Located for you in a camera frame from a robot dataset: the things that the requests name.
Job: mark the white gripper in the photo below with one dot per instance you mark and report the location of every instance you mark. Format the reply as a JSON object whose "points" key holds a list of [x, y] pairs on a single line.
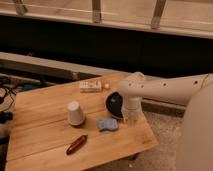
{"points": [[131, 107]]}

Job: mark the dark ceramic bowl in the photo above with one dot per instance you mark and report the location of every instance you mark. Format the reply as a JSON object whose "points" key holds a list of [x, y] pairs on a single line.
{"points": [[114, 104]]}

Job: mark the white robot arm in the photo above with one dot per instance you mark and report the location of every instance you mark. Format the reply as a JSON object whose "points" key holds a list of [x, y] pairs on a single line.
{"points": [[195, 150]]}

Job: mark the small cream ball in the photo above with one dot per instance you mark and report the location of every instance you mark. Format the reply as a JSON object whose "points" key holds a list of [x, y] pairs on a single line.
{"points": [[106, 86]]}

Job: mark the white upside-down cup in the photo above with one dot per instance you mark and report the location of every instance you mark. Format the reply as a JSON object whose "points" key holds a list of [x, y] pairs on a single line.
{"points": [[75, 114]]}

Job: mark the red-brown sausage toy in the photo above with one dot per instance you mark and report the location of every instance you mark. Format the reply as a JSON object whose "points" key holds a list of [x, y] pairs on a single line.
{"points": [[76, 145]]}

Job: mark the wooden table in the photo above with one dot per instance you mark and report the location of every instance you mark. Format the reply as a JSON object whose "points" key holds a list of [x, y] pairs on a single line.
{"points": [[41, 133]]}

